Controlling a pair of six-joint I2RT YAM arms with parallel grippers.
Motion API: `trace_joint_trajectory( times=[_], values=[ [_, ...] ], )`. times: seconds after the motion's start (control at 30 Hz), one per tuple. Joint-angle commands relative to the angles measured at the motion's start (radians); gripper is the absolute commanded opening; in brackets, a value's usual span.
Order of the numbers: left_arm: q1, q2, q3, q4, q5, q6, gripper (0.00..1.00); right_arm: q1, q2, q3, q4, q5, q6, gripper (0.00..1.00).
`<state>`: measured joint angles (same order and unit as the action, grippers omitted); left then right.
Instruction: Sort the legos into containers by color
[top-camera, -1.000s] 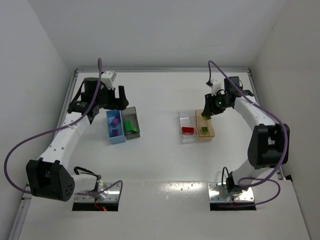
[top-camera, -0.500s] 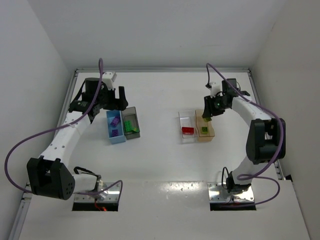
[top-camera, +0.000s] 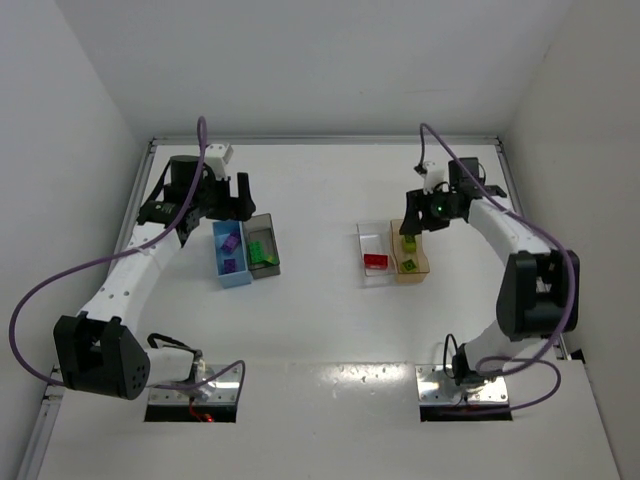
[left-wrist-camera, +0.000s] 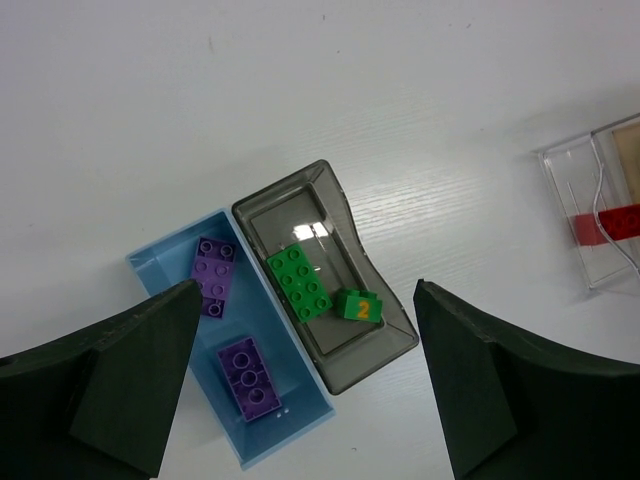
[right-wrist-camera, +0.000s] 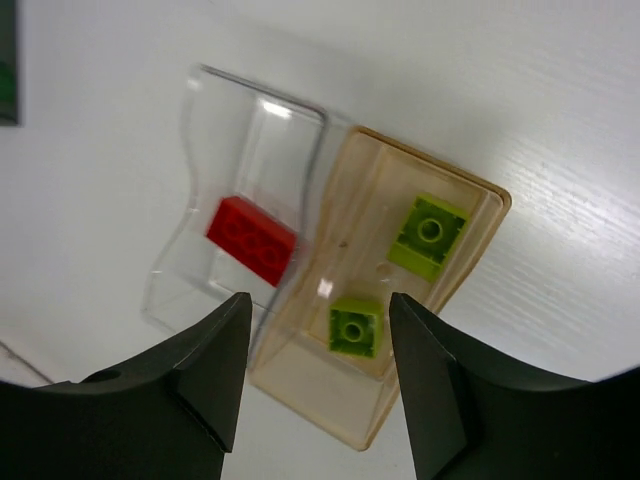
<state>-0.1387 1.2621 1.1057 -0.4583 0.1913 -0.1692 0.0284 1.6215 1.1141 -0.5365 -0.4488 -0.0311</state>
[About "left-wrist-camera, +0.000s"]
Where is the clear plastic bin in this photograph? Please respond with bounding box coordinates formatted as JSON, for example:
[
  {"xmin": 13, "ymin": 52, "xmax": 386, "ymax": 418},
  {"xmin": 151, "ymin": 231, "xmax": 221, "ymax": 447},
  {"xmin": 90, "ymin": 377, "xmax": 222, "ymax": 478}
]
[{"xmin": 539, "ymin": 129, "xmax": 639, "ymax": 296}]

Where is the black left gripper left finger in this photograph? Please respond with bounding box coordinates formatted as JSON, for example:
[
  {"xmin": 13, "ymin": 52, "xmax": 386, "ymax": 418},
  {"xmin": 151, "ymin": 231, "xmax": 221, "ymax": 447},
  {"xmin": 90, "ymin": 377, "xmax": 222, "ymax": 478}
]
[{"xmin": 1, "ymin": 280, "xmax": 202, "ymax": 479}]

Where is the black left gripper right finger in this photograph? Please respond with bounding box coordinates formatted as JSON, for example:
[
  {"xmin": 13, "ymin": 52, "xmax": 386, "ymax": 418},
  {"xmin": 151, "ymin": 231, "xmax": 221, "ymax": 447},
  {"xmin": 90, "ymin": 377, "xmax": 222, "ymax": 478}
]
[{"xmin": 413, "ymin": 280, "xmax": 639, "ymax": 479}]

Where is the red lego brick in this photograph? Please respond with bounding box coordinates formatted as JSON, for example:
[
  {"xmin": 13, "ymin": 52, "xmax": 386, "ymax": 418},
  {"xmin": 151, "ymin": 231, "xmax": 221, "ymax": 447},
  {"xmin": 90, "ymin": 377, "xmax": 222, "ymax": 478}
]
[{"xmin": 571, "ymin": 204, "xmax": 639, "ymax": 246}]

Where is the dark green lego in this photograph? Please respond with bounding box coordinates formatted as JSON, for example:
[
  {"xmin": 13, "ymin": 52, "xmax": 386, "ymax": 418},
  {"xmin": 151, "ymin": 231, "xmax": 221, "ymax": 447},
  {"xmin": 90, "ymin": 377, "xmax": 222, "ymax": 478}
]
[{"xmin": 267, "ymin": 244, "xmax": 333, "ymax": 323}]

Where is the light blue plastic bin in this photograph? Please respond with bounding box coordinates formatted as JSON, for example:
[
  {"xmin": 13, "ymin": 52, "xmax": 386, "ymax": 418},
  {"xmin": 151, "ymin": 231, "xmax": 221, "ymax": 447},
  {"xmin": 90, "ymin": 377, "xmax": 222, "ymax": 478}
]
[{"xmin": 127, "ymin": 210, "xmax": 335, "ymax": 469}]

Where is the smoky grey plastic bin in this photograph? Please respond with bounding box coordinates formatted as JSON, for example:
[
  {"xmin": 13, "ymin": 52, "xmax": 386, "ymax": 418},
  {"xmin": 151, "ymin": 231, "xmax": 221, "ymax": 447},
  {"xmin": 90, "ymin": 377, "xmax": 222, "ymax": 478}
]
[{"xmin": 232, "ymin": 160, "xmax": 419, "ymax": 395}]

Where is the small green numbered lego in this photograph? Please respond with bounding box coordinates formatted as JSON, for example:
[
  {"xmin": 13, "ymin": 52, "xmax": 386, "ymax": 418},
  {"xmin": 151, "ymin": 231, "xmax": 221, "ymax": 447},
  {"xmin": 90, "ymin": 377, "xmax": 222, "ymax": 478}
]
[{"xmin": 335, "ymin": 289, "xmax": 383, "ymax": 323}]

